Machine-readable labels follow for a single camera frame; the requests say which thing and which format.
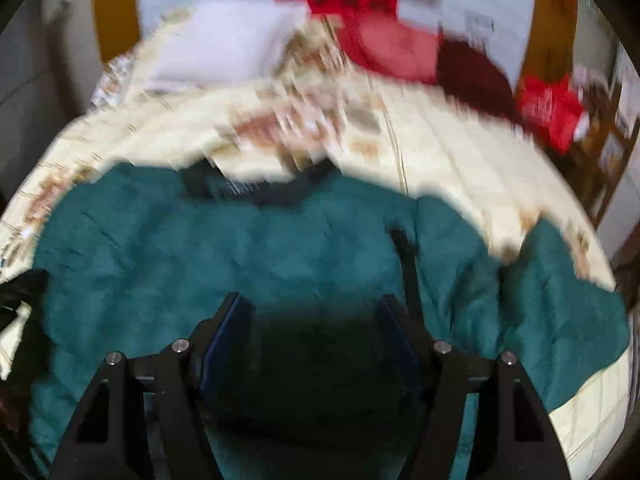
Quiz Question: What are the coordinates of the green puffer jacket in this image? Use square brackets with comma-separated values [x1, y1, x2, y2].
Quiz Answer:
[29, 160, 629, 479]

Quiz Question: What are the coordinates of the wooden chair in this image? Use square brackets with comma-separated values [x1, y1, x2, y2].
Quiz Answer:
[570, 78, 639, 229]

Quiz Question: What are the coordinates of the white square pillow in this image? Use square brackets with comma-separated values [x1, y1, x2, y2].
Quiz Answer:
[143, 0, 310, 92]

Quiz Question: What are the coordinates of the floral cream bed quilt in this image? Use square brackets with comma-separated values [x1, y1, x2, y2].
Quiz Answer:
[0, 6, 634, 476]

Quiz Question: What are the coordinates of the red plastic bag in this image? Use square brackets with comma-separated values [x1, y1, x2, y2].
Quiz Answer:
[516, 74, 590, 156]

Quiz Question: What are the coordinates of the dark red velvet cushion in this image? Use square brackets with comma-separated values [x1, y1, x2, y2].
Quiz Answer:
[436, 37, 518, 122]

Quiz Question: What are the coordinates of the red heart-shaped cushion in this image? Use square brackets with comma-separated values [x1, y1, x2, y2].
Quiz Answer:
[335, 14, 442, 84]

